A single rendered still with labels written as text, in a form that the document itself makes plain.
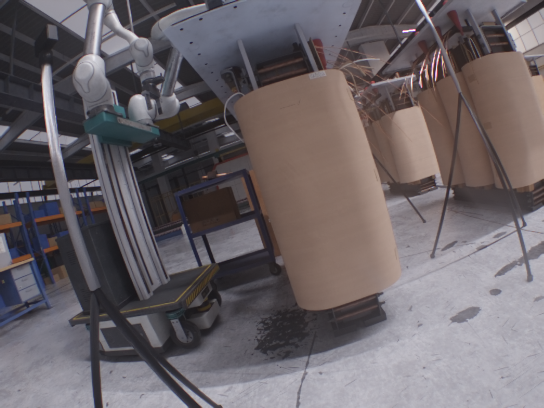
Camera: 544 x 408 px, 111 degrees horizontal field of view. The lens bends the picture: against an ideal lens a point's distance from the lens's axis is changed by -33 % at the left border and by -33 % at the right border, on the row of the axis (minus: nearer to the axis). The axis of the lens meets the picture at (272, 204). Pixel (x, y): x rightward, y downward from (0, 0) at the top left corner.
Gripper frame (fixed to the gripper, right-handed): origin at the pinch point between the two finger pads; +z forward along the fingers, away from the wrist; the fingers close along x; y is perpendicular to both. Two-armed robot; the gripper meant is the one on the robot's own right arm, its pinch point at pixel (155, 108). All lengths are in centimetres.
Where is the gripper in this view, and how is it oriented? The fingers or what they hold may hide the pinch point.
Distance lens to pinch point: 161.9
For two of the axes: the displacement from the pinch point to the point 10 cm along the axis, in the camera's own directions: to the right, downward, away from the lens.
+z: 3.1, 9.5, 0.7
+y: -9.5, 3.0, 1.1
